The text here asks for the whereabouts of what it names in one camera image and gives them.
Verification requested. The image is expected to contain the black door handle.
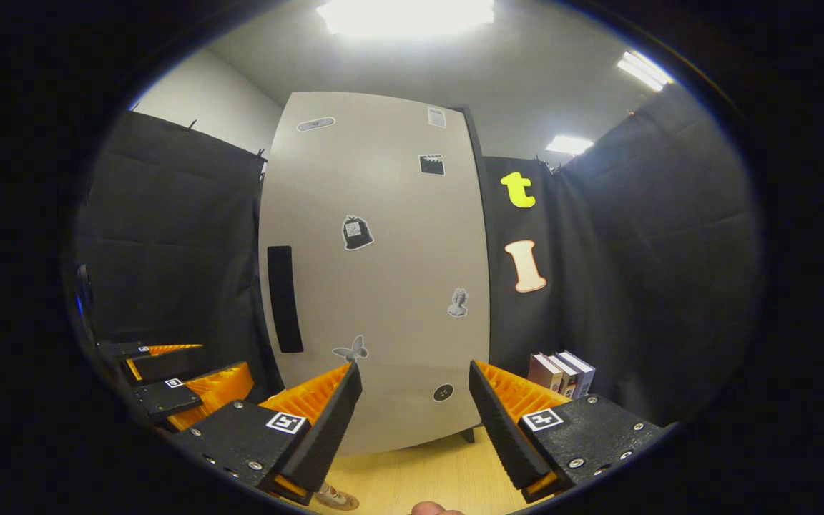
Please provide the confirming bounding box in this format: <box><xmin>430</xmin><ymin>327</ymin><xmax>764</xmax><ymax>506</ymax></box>
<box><xmin>267</xmin><ymin>245</ymin><xmax>305</xmax><ymax>354</ymax></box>

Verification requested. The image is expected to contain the black backdrop cloth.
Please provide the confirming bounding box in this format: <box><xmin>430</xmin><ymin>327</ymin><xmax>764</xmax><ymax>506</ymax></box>
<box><xmin>76</xmin><ymin>82</ymin><xmax>767</xmax><ymax>430</ymax></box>

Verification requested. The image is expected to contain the grey cabinet door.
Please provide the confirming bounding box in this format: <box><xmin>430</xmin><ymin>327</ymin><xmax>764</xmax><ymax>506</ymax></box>
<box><xmin>258</xmin><ymin>92</ymin><xmax>491</xmax><ymax>456</ymax></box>

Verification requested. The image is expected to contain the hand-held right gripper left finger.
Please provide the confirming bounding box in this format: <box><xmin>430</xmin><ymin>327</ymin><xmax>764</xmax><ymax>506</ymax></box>
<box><xmin>169</xmin><ymin>361</ymin><xmax>363</xmax><ymax>506</ymax></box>

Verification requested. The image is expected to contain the large ceiling light panel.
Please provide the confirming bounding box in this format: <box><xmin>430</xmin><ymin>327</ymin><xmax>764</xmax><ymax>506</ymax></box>
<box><xmin>315</xmin><ymin>0</ymin><xmax>496</xmax><ymax>39</ymax></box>

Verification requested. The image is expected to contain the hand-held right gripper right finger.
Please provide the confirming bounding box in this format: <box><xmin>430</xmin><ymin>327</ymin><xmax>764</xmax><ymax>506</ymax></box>
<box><xmin>468</xmin><ymin>360</ymin><xmax>670</xmax><ymax>504</ymax></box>

